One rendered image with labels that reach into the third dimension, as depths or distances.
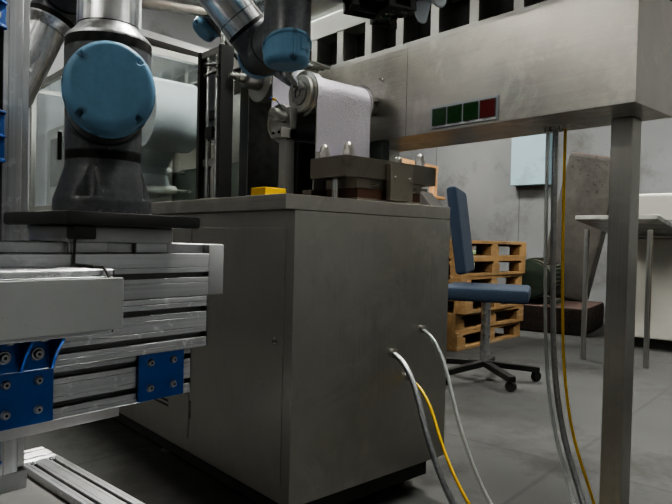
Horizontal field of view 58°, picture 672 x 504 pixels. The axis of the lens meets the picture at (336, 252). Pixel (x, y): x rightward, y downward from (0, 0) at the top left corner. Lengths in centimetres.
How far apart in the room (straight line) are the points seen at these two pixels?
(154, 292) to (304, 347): 63
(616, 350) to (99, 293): 141
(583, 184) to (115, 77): 577
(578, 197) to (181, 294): 558
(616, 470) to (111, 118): 158
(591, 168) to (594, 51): 466
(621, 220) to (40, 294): 147
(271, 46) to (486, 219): 706
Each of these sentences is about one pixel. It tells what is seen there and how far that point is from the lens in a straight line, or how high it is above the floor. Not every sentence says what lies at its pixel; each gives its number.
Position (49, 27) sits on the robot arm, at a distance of 169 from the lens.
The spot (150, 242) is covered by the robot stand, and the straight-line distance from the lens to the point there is 102.
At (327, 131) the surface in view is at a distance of 195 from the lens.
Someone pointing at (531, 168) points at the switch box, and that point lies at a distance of 758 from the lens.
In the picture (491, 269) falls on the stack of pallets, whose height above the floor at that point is 59.
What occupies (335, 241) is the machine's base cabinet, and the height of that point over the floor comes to 78.
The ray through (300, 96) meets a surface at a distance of 196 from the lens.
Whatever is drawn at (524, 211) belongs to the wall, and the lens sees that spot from 773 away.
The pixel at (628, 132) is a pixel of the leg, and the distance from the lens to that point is 185.
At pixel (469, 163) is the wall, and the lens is 813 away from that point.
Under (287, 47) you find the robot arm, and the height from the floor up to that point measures 108.
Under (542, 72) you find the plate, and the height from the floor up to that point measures 126.
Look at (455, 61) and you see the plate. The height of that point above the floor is 135.
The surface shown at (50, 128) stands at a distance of 352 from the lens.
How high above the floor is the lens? 79
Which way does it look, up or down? 1 degrees down
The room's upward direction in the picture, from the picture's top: 1 degrees clockwise
